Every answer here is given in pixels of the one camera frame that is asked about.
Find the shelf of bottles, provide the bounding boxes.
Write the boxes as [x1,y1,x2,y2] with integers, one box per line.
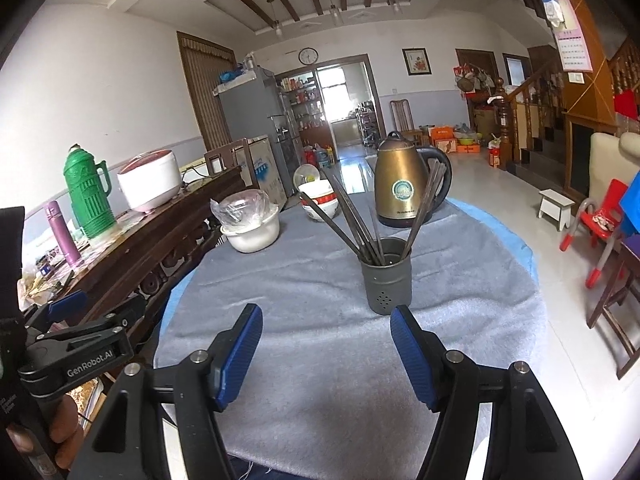
[277,75,326,146]

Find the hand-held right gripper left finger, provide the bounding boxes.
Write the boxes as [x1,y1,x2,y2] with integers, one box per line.
[67,303,264,480]

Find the floral patterned cloth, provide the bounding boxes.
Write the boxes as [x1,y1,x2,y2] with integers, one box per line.
[22,210,131,301]

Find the small white stool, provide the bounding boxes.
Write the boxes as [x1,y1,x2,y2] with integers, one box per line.
[538,189,576,231]

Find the green thermos flask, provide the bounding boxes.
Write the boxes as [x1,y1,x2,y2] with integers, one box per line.
[63,145,118,240]

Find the bronze electric kettle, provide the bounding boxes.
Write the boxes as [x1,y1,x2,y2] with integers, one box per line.
[374,130,453,228]

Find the purple bottle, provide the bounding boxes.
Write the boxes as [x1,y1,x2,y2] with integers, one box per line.
[44,201,82,267]

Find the grey refrigerator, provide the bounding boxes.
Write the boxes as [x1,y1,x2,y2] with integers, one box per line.
[215,66,301,201]

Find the tall-backed wooden chair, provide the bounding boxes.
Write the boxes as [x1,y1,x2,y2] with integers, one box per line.
[390,99,423,143]

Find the dark metal chopstick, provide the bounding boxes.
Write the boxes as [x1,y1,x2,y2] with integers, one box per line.
[410,162,442,251]
[414,164,447,250]
[305,194,370,263]
[368,209,386,264]
[298,192,366,263]

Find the dark wooden chair back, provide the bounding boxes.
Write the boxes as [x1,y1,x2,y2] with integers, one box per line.
[204,139,261,176]

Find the dark wooden sideboard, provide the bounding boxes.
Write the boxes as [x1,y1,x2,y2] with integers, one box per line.
[20,165,246,346]

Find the grey tablecloth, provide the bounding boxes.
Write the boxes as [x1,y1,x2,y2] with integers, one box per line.
[154,199,548,476]

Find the brown wooden door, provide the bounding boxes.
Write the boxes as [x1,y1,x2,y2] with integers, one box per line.
[456,49,498,91]

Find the brown striped curtain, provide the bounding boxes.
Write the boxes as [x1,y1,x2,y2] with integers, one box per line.
[177,31,237,153]

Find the wooden staircase railing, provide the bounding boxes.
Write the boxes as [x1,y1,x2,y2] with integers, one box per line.
[492,57,566,171]

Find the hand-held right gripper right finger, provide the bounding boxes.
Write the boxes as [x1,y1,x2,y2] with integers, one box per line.
[390,305,585,480]

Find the bundle of dark chopsticks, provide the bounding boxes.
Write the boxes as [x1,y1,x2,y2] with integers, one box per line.
[318,169,376,263]

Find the clear plastic bag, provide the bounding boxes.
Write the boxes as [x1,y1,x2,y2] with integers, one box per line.
[210,189,271,233]

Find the person's left hand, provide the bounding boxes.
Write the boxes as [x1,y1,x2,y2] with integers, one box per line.
[47,392,83,471]

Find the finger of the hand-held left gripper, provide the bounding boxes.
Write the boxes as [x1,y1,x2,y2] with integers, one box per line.
[22,290,148,345]

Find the dark chopsticks in cup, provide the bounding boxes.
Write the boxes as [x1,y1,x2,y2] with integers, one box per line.
[406,161,435,251]

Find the pink wall calendar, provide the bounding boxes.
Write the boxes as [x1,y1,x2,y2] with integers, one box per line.
[542,0,594,72]

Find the white rice cooker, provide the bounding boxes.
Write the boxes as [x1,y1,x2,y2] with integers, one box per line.
[117,149,182,212]

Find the white chest freezer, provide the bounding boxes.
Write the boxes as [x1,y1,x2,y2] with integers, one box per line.
[235,136,288,202]

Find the red plastic child chair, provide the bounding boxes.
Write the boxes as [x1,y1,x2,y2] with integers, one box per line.
[559,179,631,288]

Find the blue table cover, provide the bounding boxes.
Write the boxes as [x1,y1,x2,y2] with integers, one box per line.
[159,197,540,321]

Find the dark wooden side chair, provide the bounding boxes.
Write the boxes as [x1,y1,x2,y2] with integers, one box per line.
[586,235,640,380]

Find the framed wall picture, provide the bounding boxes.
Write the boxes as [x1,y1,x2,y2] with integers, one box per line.
[402,48,431,77]

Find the beige armchair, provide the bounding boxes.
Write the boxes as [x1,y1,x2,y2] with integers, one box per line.
[587,131,640,211]

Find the white pot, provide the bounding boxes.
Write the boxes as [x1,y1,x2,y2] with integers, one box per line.
[220,205,281,254]

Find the orange cardboard boxes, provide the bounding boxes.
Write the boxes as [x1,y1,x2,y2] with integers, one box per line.
[430,125,481,153]

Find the grey metal chopstick holder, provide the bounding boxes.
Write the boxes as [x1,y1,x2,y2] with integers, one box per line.
[361,237,413,316]

